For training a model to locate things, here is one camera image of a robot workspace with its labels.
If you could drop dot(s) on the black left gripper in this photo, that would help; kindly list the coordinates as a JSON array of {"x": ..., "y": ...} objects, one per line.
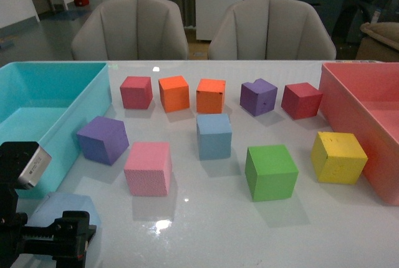
[{"x": 12, "y": 222}]

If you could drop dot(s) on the light blue foam cube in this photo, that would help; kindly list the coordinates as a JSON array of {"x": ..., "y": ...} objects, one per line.
[
  {"x": 214, "y": 136},
  {"x": 67, "y": 207}
]

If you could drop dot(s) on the pink foam cube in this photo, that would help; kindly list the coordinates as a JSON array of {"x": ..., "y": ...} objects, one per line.
[{"x": 148, "y": 168}]

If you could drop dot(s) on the teal plastic bin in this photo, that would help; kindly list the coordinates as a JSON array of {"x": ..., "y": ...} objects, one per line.
[{"x": 49, "y": 102}]

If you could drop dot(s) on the magenta foam cube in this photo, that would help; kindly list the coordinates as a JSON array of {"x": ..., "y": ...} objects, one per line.
[{"x": 136, "y": 92}]

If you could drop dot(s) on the orange foam cube left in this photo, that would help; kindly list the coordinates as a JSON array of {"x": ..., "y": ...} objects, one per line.
[{"x": 174, "y": 93}]

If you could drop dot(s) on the orange foam cube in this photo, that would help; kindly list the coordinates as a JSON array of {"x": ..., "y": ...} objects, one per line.
[
  {"x": 174, "y": 93},
  {"x": 210, "y": 94}
]

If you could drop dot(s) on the orange foam cube right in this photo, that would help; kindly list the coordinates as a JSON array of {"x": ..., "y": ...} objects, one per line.
[{"x": 210, "y": 94}]

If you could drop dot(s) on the green foam cube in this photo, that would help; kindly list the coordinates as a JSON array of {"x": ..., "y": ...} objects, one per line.
[{"x": 270, "y": 172}]

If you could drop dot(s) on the left grey armchair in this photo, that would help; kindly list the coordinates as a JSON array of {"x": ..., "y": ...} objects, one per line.
[{"x": 132, "y": 30}]

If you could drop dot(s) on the grey armchair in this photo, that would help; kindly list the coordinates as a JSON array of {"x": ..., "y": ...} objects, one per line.
[
  {"x": 271, "y": 30},
  {"x": 132, "y": 30}
]

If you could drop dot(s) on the notched purple foam cube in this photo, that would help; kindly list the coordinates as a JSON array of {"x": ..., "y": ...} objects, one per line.
[{"x": 258, "y": 97}]

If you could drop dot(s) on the dark red foam cube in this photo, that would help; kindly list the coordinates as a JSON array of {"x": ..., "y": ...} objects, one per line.
[{"x": 301, "y": 100}]

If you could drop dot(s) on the yellow foam cube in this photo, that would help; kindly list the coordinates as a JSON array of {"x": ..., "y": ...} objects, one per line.
[{"x": 337, "y": 158}]

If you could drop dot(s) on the right grey armchair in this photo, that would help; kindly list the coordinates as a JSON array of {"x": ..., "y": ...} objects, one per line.
[{"x": 271, "y": 30}]

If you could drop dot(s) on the pink plastic bin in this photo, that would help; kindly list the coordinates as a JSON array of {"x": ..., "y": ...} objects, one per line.
[{"x": 362, "y": 98}]

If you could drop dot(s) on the beige sofa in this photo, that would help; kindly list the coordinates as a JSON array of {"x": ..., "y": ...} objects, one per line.
[{"x": 380, "y": 42}]

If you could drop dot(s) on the black appliance box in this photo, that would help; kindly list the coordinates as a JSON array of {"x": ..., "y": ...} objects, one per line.
[{"x": 354, "y": 13}]

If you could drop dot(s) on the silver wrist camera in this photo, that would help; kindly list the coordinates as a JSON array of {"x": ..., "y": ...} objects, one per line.
[{"x": 33, "y": 163}]

